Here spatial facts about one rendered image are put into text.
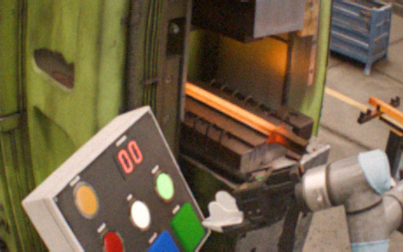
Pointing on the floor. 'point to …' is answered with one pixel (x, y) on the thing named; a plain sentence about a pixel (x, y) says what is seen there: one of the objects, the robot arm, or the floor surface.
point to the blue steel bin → (361, 30)
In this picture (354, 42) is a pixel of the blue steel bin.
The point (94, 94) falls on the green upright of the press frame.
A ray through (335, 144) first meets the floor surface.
